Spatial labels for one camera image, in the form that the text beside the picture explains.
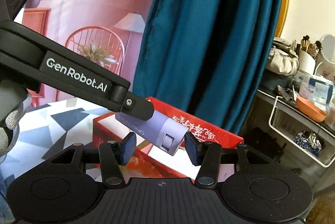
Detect pink room backdrop poster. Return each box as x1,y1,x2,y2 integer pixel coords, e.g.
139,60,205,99
14,0,167,109

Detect teal curtain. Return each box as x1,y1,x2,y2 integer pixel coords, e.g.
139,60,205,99
133,0,282,134

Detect white wire basket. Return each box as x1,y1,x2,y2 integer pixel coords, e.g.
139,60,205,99
269,96,334,168

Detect cream cloth bag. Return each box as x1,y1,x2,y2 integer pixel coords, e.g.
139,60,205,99
266,47,299,76

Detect orange bowl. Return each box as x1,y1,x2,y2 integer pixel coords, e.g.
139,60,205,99
296,96,326,122

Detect dark metal desk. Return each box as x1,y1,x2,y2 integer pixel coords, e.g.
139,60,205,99
240,89,334,196

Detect gloved left hand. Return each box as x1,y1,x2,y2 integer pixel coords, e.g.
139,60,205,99
0,79,32,162

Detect white brush holder cup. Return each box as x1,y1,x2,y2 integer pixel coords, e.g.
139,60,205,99
299,51,316,75

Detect blue white tissue box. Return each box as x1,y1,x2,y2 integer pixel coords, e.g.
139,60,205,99
308,76,334,105

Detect red strawberry cardboard box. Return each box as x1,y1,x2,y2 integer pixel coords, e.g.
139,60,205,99
93,97,244,181

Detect round white mirror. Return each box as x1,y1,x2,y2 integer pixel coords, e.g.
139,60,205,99
314,34,335,76

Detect geometric patterned tablecloth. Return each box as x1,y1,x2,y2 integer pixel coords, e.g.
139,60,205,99
1,98,109,188

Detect purple cylindrical device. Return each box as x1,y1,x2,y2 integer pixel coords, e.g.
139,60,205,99
115,110,188,156

